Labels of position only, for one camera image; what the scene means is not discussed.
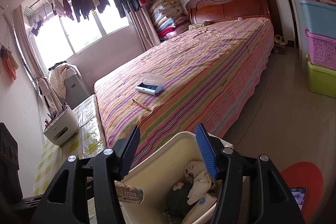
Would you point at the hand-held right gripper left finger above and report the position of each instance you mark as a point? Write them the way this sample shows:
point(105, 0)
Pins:
point(130, 150)

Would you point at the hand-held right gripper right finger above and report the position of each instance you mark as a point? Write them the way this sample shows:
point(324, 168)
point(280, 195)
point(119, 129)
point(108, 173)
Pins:
point(207, 153)

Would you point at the white plush cat toy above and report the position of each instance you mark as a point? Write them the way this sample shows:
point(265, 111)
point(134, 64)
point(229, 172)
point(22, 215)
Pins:
point(191, 169)

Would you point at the white tissue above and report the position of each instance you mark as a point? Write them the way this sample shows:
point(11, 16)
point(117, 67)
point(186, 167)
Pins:
point(200, 184)

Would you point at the white plastic bin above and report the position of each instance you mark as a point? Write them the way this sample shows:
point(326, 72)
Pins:
point(170, 150)

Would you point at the printed paper cup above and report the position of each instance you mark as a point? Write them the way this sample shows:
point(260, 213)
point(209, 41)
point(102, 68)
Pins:
point(131, 192)

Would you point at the green plush toy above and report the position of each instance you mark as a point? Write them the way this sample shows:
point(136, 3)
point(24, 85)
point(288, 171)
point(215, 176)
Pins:
point(176, 200)

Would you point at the yellow pencil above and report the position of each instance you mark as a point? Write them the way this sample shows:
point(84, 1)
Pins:
point(141, 104)

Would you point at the yellow checked plastic tablecloth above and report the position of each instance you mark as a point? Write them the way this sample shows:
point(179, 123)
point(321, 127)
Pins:
point(78, 140)

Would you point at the blue and white case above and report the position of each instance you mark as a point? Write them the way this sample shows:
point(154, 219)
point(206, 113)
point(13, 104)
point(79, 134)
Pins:
point(151, 85)

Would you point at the white utensil holder box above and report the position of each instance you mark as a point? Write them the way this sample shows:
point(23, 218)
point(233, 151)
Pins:
point(63, 121)

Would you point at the grey appliance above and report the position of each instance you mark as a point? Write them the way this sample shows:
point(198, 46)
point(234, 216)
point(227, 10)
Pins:
point(76, 87)

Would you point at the bed with striped cover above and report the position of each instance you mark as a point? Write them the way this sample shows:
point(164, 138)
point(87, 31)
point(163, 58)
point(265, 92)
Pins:
point(197, 69)

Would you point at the bundle of kitchen utensils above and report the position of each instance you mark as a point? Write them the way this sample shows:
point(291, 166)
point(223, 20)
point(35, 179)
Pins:
point(52, 115)

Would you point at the red plastic stool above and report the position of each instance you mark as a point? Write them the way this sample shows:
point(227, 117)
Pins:
point(302, 176)

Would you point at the dotted white cloth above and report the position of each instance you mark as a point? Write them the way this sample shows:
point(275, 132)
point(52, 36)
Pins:
point(59, 79)

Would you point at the smartphone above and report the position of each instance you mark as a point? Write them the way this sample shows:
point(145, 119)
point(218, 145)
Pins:
point(299, 196)

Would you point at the white hanging coat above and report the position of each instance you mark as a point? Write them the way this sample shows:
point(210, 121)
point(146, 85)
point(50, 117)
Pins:
point(46, 90)

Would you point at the pink curtain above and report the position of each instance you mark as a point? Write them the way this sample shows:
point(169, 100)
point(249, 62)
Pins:
point(26, 43)
point(145, 29)

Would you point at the brown cardboard box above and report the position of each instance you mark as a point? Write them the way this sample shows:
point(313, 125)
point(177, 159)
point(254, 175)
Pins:
point(279, 49)

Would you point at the floral pillow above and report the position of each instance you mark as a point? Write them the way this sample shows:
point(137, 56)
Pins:
point(198, 26)

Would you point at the beige slipper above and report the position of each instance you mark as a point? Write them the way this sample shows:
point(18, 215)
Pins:
point(277, 39)
point(284, 40)

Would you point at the stack of folded quilts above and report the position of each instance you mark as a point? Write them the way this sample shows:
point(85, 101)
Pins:
point(168, 16)

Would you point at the orange hanging cloth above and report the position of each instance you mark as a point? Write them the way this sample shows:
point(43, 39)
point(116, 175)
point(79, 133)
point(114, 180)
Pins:
point(9, 62)

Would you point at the wooden headboard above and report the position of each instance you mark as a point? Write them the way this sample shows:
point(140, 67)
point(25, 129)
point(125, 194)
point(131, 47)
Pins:
point(231, 3)

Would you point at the purple plastic basket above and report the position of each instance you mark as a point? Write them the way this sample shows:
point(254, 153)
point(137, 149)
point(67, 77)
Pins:
point(323, 50)

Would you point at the blue storage box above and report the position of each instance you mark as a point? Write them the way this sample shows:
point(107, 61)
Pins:
point(319, 19)

